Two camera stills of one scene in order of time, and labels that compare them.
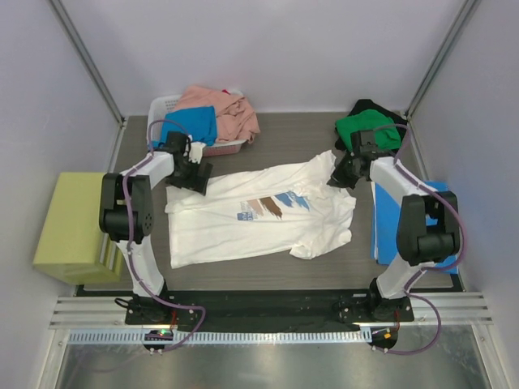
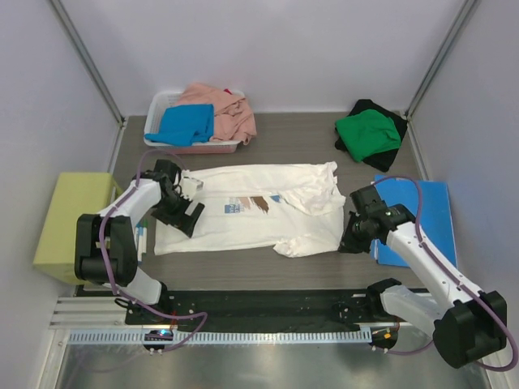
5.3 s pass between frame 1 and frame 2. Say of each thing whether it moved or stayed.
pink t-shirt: stayed
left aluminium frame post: stayed
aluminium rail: stayed
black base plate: stayed
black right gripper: moved
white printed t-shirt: moved
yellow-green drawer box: stayed
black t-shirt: stayed
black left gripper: moved
